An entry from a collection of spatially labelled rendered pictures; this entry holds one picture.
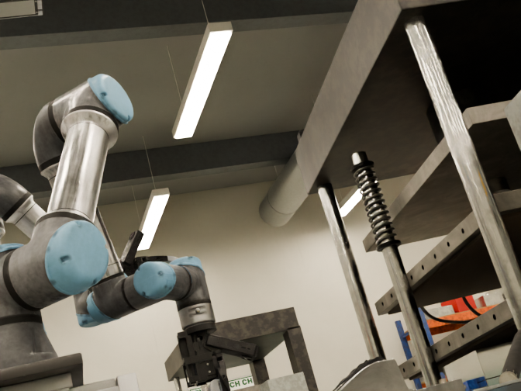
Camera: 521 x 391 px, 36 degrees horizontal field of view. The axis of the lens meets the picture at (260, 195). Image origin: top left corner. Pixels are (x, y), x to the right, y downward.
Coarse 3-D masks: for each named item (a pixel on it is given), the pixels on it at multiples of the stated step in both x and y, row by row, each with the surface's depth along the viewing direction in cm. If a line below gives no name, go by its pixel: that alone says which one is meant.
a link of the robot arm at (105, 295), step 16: (48, 128) 168; (48, 144) 170; (48, 160) 170; (48, 176) 173; (96, 208) 173; (96, 224) 171; (112, 256) 172; (112, 272) 170; (96, 288) 170; (112, 288) 169; (96, 304) 170; (112, 304) 169; (128, 304) 168; (96, 320) 172; (112, 320) 173
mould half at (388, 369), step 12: (360, 372) 166; (372, 372) 166; (384, 372) 167; (396, 372) 167; (348, 384) 165; (360, 384) 165; (372, 384) 165; (384, 384) 166; (396, 384) 166; (444, 384) 168; (456, 384) 168
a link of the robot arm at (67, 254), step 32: (64, 96) 168; (96, 96) 163; (64, 128) 163; (96, 128) 160; (64, 160) 154; (96, 160) 155; (64, 192) 147; (96, 192) 152; (64, 224) 138; (32, 256) 136; (64, 256) 134; (96, 256) 140; (32, 288) 137; (64, 288) 136
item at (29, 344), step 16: (0, 320) 138; (16, 320) 139; (32, 320) 141; (0, 336) 137; (16, 336) 137; (32, 336) 139; (0, 352) 135; (16, 352) 135; (32, 352) 137; (48, 352) 139; (0, 368) 134
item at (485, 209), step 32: (416, 32) 215; (448, 96) 208; (448, 128) 206; (320, 192) 323; (480, 192) 199; (480, 224) 199; (352, 256) 313; (512, 256) 194; (352, 288) 309; (512, 288) 191; (384, 352) 301
